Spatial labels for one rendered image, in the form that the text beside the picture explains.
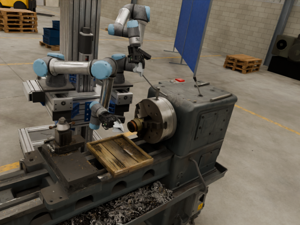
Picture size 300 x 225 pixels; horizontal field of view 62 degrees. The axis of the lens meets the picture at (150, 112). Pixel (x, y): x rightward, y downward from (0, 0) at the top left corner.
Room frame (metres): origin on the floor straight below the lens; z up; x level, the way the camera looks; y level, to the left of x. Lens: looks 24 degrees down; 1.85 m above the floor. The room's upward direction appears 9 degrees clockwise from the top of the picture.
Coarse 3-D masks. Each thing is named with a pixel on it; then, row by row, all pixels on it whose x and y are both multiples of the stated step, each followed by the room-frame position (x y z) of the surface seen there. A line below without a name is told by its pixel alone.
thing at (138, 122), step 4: (132, 120) 1.47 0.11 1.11; (136, 120) 1.46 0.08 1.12; (140, 120) 1.49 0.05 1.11; (128, 124) 1.46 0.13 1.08; (132, 124) 1.43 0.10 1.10; (136, 124) 1.44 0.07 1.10; (140, 124) 1.45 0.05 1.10; (128, 128) 1.46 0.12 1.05; (132, 128) 1.47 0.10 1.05; (136, 128) 1.43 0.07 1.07; (140, 128) 1.45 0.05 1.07; (132, 132) 1.43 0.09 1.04
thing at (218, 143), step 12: (156, 144) 1.67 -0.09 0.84; (216, 144) 1.80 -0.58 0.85; (180, 156) 1.51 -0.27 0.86; (192, 156) 1.62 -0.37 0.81; (204, 156) 1.73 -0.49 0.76; (216, 156) 1.85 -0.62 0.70; (180, 168) 1.55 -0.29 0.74; (192, 168) 1.65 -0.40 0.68; (204, 168) 1.78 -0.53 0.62; (168, 180) 1.53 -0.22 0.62; (180, 180) 1.57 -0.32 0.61; (192, 180) 1.67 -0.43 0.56; (180, 204) 1.67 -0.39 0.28; (156, 216) 1.60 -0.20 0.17; (168, 216) 1.58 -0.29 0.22; (180, 216) 1.69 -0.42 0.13
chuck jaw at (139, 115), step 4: (136, 104) 1.59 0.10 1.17; (140, 104) 1.58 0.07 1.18; (140, 108) 1.56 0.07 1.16; (144, 108) 1.58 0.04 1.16; (136, 112) 1.55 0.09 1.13; (140, 112) 1.54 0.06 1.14; (144, 112) 1.56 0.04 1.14; (136, 116) 1.52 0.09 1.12; (140, 116) 1.52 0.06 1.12; (144, 116) 1.54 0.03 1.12; (148, 116) 1.59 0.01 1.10
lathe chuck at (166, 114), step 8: (144, 104) 1.59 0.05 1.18; (152, 104) 1.54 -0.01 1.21; (160, 104) 1.53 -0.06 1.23; (152, 112) 1.53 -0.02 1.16; (160, 112) 1.47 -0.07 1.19; (168, 112) 1.51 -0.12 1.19; (144, 120) 1.58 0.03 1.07; (160, 120) 1.47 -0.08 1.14; (168, 120) 1.48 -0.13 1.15; (152, 128) 1.51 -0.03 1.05; (168, 128) 1.47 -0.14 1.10; (144, 136) 1.56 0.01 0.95; (152, 136) 1.50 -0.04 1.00; (160, 136) 1.45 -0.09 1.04; (168, 136) 1.49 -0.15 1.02
